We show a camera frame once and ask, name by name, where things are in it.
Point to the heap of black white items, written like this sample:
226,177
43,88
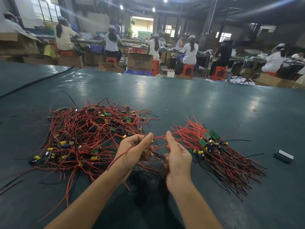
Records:
241,80

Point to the large open cardboard box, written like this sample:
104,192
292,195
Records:
19,43

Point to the dark green table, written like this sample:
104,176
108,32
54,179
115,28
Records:
248,107

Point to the person's right hand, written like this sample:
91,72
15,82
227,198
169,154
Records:
178,162

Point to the blue plastic crate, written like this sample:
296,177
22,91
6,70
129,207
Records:
138,72

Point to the small black grey block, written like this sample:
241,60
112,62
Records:
283,156

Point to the yellow sack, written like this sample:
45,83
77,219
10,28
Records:
51,51

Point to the red plastic stool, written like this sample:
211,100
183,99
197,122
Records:
67,53
271,74
187,71
156,67
219,73
112,60

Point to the person's left hand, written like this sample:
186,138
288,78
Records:
131,157

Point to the person's right forearm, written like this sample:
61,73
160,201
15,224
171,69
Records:
195,210

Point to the grid window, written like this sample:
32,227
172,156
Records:
46,9

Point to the person's left forearm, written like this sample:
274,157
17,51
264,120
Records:
86,205

